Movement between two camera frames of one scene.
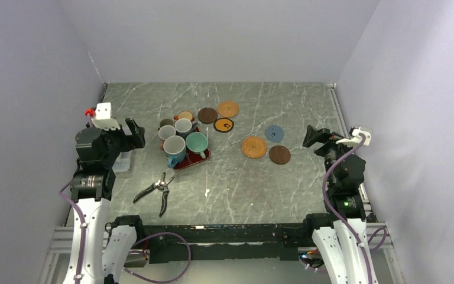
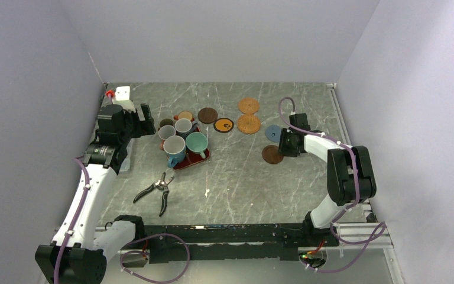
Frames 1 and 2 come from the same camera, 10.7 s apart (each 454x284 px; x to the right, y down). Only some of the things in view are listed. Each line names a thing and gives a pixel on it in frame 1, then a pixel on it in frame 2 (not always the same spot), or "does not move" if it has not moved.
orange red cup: (184, 114) does not move
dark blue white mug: (184, 126) does not move
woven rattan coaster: (228, 109) → (248, 105)
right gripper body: (331, 152) → (285, 145)
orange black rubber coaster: (224, 125) does not move
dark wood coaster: (207, 115) does not move
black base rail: (228, 242) does not move
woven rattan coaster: (254, 147) → (248, 123)
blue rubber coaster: (274, 133) does not move
